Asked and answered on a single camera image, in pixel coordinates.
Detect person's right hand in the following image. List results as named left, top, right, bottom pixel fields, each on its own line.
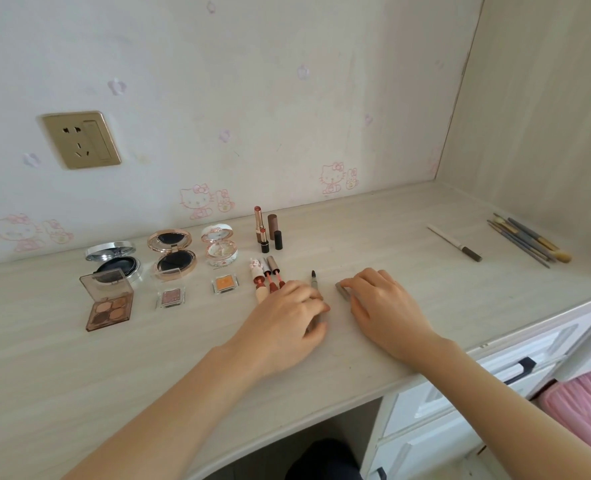
left=340, top=268, right=449, bottom=366

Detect person's left hand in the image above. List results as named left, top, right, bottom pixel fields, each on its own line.
left=227, top=281, right=332, bottom=381

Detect person's left forearm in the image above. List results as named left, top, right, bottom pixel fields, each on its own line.
left=64, top=341, right=272, bottom=480

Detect person's right forearm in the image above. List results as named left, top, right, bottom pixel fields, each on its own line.
left=415, top=337, right=591, bottom=480

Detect small orange eyeshadow pot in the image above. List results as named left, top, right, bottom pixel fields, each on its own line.
left=211, top=274, right=241, bottom=296

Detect gold lipstick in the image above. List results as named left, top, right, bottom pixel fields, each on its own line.
left=253, top=205, right=270, bottom=254

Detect white eyebrow pencil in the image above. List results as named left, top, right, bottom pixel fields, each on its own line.
left=427, top=224, right=483, bottom=262

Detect white floral blush compact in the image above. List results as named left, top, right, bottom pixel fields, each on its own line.
left=200, top=223, right=237, bottom=271

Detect person's black trousers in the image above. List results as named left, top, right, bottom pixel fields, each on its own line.
left=284, top=438, right=362, bottom=480

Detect white drawer cabinet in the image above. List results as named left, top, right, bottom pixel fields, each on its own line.
left=360, top=289, right=591, bottom=480

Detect small pink eyeshadow pot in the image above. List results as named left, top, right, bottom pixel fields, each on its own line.
left=155, top=287, right=186, bottom=311

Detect rose gold powder compact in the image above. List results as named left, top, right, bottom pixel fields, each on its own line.
left=146, top=228, right=198, bottom=282

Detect gold ferrule makeup brush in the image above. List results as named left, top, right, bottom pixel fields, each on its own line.
left=507, top=218, right=573, bottom=264

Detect brown eyeshadow palette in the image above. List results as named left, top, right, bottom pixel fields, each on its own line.
left=79, top=268, right=135, bottom=333

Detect silver cushion compact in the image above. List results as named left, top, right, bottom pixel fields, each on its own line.
left=84, top=240, right=144, bottom=286

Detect pink quilted cushion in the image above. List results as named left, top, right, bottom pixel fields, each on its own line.
left=540, top=362, right=591, bottom=466

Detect grey handle makeup brush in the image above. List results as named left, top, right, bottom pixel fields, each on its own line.
left=493, top=213, right=560, bottom=251
left=487, top=220, right=551, bottom=269
left=491, top=218, right=557, bottom=262

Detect gold wall socket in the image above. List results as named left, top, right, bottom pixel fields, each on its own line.
left=40, top=111, right=122, bottom=171

